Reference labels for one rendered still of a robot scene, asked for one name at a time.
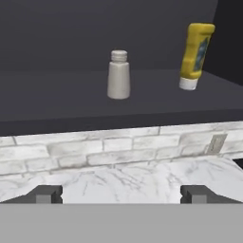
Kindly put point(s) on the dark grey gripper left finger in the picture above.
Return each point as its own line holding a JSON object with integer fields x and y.
{"x": 47, "y": 193}

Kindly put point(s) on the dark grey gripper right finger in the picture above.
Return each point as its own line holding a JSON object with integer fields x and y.
{"x": 195, "y": 193}

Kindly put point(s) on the dark grey open cabinet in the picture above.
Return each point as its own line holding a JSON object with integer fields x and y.
{"x": 63, "y": 63}

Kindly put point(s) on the pale grey shaker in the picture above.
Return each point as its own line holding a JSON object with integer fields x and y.
{"x": 118, "y": 79}

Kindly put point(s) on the yellow mustard bottle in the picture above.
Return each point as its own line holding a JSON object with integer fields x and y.
{"x": 194, "y": 53}

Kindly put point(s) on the grey wall socket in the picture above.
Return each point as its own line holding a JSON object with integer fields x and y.
{"x": 217, "y": 143}

